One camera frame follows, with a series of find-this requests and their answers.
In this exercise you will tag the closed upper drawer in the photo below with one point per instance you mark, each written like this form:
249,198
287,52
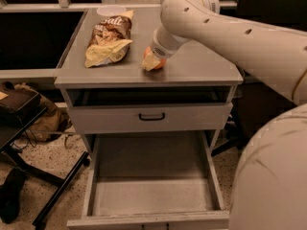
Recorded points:
91,120

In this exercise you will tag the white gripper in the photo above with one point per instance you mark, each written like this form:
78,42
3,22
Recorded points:
156,49

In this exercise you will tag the brown yellow chip bag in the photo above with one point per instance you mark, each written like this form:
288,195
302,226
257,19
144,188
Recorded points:
110,40

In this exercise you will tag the white plastic lid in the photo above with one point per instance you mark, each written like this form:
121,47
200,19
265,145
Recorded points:
110,10

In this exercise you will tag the black drawer handle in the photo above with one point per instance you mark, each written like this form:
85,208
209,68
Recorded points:
151,117

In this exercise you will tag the black office chair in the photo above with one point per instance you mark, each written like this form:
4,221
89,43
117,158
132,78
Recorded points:
254,103

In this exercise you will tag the grey drawer cabinet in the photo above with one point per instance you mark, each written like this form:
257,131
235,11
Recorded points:
194,75

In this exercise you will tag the brown backpack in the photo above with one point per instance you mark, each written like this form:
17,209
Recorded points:
50,125

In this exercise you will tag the open bottom drawer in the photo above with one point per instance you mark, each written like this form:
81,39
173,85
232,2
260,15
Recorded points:
152,181

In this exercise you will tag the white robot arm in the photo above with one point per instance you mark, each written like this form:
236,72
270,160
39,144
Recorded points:
270,184

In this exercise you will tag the black shoe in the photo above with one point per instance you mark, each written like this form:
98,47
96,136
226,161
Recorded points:
10,194

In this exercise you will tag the orange fruit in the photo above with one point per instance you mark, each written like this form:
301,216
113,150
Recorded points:
159,63

